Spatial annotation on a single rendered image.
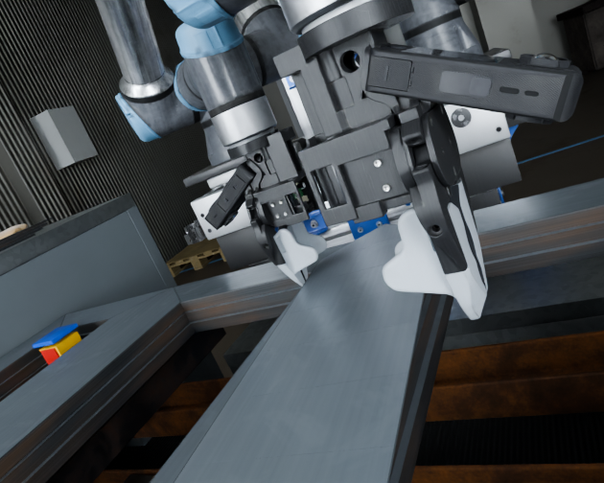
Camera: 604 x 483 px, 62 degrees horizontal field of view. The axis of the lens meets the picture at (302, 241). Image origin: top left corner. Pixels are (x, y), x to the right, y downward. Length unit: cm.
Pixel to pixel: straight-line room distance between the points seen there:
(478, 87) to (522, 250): 38
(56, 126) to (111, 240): 341
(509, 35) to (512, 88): 705
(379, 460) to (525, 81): 24
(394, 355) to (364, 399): 6
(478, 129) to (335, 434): 66
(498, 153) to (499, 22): 638
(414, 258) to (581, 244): 34
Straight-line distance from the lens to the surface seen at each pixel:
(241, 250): 111
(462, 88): 29
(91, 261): 137
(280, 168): 63
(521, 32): 736
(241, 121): 62
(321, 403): 43
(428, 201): 29
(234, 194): 67
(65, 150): 478
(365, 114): 32
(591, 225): 64
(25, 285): 126
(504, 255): 65
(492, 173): 99
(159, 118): 114
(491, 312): 86
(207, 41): 63
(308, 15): 30
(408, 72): 30
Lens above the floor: 110
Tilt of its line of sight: 15 degrees down
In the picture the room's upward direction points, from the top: 23 degrees counter-clockwise
